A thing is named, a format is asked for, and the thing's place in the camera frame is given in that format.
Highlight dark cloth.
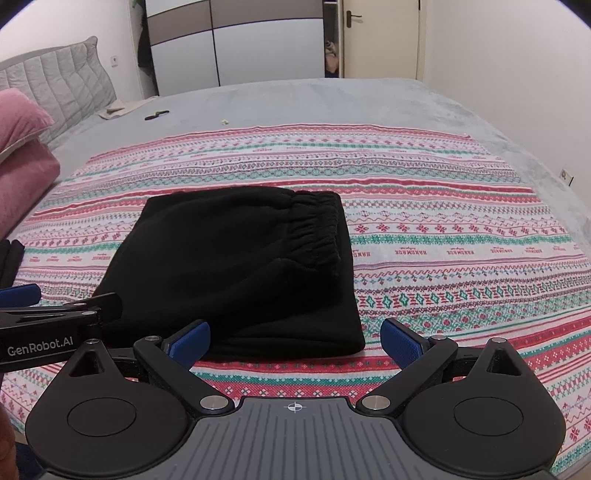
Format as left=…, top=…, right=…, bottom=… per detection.
left=0, top=239, right=26, bottom=289

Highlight black pants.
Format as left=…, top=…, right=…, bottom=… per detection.
left=92, top=186, right=368, bottom=361

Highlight beige cloth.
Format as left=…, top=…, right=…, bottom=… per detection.
left=96, top=102, right=132, bottom=120

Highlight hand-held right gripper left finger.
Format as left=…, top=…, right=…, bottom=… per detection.
left=69, top=320, right=236, bottom=415

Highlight clothes on closet shelf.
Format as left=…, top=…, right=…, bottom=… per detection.
left=324, top=39, right=341, bottom=75

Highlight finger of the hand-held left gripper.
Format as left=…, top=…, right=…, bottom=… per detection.
left=0, top=294, right=124, bottom=329
left=0, top=283, right=42, bottom=309

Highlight patterned red green blanket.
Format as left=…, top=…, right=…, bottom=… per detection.
left=0, top=122, right=591, bottom=480

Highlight grey bed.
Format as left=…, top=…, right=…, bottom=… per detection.
left=46, top=76, right=591, bottom=480

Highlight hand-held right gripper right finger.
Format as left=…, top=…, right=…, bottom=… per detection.
left=361, top=318, right=526, bottom=415

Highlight white grey sliding wardrobe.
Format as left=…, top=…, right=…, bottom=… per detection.
left=142, top=0, right=325, bottom=97

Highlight cream door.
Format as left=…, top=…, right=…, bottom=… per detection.
left=342, top=0, right=422, bottom=82

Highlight pink pillow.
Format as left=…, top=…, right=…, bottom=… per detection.
left=0, top=88, right=55, bottom=160
left=0, top=138, right=62, bottom=243

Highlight grey quilted headboard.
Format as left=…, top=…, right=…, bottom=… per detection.
left=0, top=36, right=117, bottom=151

